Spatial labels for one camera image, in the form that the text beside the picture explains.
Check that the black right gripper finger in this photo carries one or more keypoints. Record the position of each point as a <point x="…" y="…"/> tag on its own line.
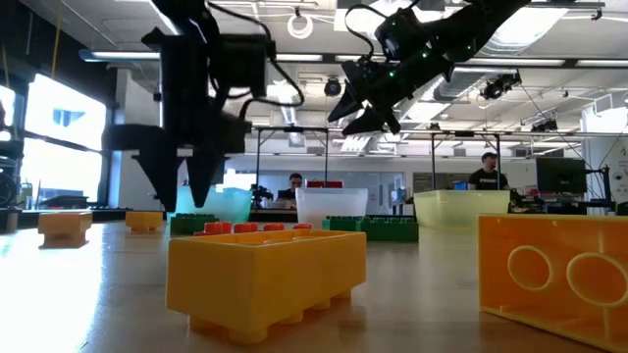
<point x="346" y="105"/>
<point x="370" y="125"/>

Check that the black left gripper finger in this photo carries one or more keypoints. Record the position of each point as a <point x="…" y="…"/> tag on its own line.
<point x="159" y="181"/>
<point x="202" y="181"/>

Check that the amber four-stud block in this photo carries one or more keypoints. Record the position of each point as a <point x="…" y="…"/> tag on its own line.
<point x="143" y="219"/>

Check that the green eight-stud block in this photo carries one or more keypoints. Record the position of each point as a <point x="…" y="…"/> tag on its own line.
<point x="341" y="224"/>
<point x="390" y="230"/>
<point x="193" y="225"/>

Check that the red-orange eight-stud block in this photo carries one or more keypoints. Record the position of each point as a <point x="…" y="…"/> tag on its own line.
<point x="218" y="227"/>

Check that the amber eight-stud block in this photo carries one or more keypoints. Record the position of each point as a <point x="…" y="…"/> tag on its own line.
<point x="64" y="223"/>
<point x="265" y="274"/>
<point x="495" y="274"/>

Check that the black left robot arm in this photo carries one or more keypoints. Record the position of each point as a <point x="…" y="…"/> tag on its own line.
<point x="186" y="15"/>

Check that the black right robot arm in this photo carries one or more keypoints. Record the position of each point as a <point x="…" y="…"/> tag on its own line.
<point x="490" y="19"/>

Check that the teal plastic bin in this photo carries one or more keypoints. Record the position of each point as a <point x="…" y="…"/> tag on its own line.
<point x="235" y="203"/>

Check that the long ceiling light strip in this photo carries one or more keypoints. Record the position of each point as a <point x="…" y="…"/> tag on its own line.
<point x="299" y="57"/>
<point x="601" y="63"/>
<point x="122" y="55"/>
<point x="510" y="62"/>

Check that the red box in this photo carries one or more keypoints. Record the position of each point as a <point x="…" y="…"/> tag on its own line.
<point x="324" y="184"/>

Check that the clear plastic bin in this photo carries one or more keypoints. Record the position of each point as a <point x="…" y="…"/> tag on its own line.
<point x="331" y="206"/>

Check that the person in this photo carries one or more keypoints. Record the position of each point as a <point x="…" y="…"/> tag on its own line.
<point x="487" y="179"/>
<point x="293" y="186"/>

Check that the yellow plastic bin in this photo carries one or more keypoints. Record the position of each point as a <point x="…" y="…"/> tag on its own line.
<point x="461" y="208"/>

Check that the black computer monitor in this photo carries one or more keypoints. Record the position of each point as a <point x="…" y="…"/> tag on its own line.
<point x="560" y="175"/>

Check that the black dome camera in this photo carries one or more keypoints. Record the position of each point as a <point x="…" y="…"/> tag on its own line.
<point x="332" y="87"/>

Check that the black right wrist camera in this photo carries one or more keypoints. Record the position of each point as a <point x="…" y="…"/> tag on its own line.
<point x="395" y="39"/>

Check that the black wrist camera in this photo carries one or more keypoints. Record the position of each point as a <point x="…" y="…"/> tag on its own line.
<point x="245" y="64"/>
<point x="395" y="39"/>

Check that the black metal station frame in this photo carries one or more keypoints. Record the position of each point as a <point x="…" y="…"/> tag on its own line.
<point x="292" y="129"/>
<point x="463" y="133"/>

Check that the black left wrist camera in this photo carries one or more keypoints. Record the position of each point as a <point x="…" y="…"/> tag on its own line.
<point x="245" y="64"/>

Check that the black aluminium table frame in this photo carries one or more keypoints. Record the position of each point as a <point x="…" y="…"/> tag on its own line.
<point x="272" y="216"/>

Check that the black ceiling camera cluster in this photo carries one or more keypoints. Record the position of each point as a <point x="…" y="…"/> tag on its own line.
<point x="498" y="87"/>

